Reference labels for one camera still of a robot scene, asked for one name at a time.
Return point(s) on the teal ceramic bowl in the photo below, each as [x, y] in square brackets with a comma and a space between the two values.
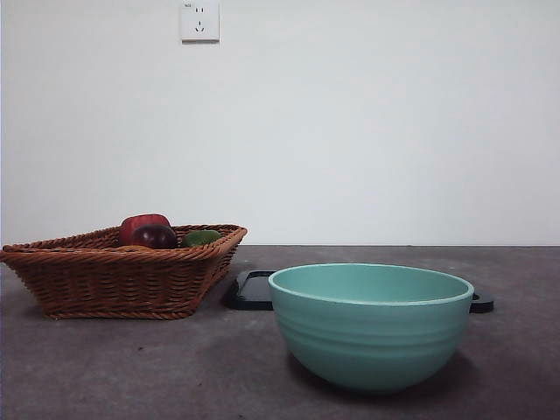
[372, 341]

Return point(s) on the green avocado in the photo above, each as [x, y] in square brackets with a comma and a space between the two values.
[200, 238]

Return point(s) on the dark green rectangular tray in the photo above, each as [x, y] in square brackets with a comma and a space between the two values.
[247, 293]

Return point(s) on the dark purple plum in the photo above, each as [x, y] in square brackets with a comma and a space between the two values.
[154, 236]

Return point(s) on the red apple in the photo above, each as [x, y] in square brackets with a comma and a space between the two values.
[145, 220]

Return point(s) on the brown wicker basket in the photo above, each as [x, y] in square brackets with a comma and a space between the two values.
[109, 284]

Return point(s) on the white wall socket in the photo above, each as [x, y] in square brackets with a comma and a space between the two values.
[201, 22]

